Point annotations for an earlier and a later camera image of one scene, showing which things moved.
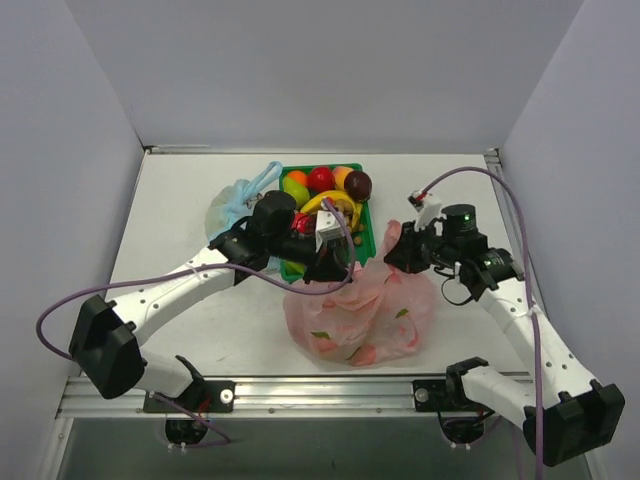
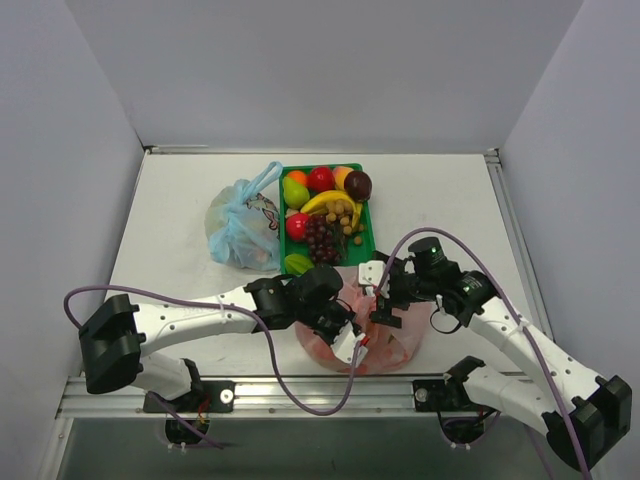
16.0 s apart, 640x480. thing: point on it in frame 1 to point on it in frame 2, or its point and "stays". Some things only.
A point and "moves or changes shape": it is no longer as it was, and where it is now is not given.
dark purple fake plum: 358,185 stays
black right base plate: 442,396 stays
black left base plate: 205,396 stays
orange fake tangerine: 299,176 stays
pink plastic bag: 380,315 moves or changes shape
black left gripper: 325,270 to 329,324
